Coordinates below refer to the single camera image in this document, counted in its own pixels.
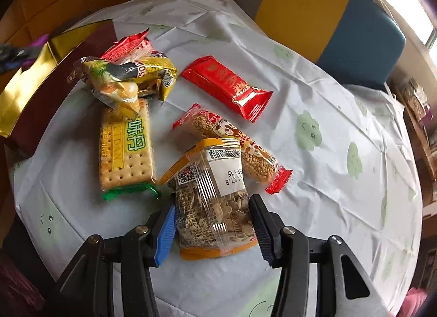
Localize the purple snack pouch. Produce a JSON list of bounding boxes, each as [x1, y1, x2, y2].
[[0, 34, 49, 75]]

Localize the yellow green snack packet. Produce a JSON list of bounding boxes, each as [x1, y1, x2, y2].
[[74, 53, 178, 120]]

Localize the sunflower seed packet orange trim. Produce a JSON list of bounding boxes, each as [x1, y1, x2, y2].
[[159, 139, 257, 261]]

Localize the red white wafer packet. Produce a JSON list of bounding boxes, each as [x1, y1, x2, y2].
[[100, 29, 160, 65]]

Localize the wooden side shelf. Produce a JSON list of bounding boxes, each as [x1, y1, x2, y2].
[[392, 77, 437, 208]]

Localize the red foil snack bar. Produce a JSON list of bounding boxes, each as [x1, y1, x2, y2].
[[181, 55, 273, 123]]

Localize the sesame bar packet red ends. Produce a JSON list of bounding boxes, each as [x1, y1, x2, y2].
[[172, 103, 293, 195]]

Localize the yellow cracker packet green text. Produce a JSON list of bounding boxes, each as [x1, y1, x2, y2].
[[99, 99, 160, 201]]

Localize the grey yellow blue chair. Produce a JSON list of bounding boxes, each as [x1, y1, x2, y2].
[[236, 0, 406, 90]]

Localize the white tablecloth green clouds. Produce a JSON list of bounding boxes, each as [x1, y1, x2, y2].
[[13, 0, 422, 313]]

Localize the gold tin box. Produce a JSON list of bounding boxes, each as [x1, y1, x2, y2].
[[1, 20, 116, 156]]

